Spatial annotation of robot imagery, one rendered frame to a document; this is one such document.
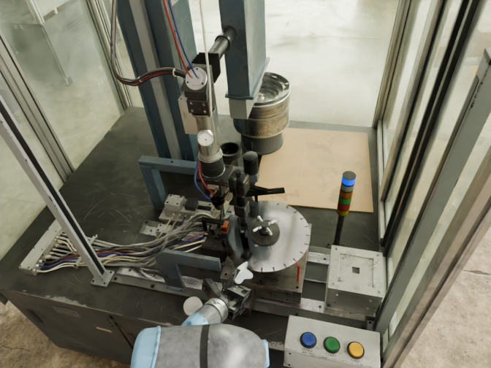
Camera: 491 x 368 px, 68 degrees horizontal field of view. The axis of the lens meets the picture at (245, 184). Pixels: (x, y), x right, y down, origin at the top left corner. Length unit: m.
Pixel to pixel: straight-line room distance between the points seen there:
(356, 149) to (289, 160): 0.37
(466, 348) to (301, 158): 1.32
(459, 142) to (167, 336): 0.63
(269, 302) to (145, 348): 0.78
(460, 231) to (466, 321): 1.73
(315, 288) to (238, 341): 0.80
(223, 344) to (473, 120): 0.58
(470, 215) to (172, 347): 0.57
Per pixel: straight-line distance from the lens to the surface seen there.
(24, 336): 2.63
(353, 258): 1.40
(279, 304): 1.43
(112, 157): 2.20
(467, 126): 0.76
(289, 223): 1.40
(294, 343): 1.23
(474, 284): 2.64
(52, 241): 1.83
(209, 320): 1.08
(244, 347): 0.72
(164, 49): 1.61
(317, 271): 1.52
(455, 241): 0.80
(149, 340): 0.73
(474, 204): 0.73
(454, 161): 0.80
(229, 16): 1.26
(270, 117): 1.81
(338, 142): 2.10
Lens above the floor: 2.03
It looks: 44 degrees down
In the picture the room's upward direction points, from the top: 5 degrees counter-clockwise
